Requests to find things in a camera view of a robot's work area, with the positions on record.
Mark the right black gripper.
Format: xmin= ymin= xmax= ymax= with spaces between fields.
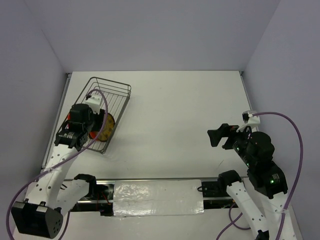
xmin=206 ymin=121 xmax=254 ymax=165

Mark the orange plate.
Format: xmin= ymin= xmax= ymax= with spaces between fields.
xmin=89 ymin=131 xmax=97 ymax=140

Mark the yellow patterned plate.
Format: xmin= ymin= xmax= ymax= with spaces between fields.
xmin=97 ymin=113 xmax=116 ymax=142

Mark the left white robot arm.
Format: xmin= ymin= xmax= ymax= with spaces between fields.
xmin=8 ymin=103 xmax=108 ymax=239

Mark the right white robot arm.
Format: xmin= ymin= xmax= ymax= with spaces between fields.
xmin=207 ymin=123 xmax=297 ymax=240

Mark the silver foil tape patch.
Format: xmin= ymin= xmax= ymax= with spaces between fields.
xmin=112 ymin=179 xmax=205 ymax=217

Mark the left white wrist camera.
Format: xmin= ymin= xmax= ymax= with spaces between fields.
xmin=84 ymin=94 xmax=102 ymax=114

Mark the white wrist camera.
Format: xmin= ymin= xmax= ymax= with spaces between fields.
xmin=84 ymin=94 xmax=102 ymax=114
xmin=236 ymin=110 xmax=261 ymax=132

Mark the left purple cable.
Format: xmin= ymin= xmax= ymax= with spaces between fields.
xmin=5 ymin=89 xmax=109 ymax=240

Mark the purple cable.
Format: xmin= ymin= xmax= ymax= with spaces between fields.
xmin=216 ymin=111 xmax=304 ymax=240
xmin=5 ymin=89 xmax=109 ymax=240

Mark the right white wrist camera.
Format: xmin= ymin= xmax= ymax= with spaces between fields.
xmin=236 ymin=110 xmax=261 ymax=132

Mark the wire dish rack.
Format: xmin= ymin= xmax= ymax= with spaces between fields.
xmin=55 ymin=76 xmax=133 ymax=155

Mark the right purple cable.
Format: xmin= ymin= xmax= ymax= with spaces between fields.
xmin=216 ymin=111 xmax=304 ymax=240

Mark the metal base rail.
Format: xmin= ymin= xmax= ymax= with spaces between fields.
xmin=70 ymin=177 xmax=233 ymax=217

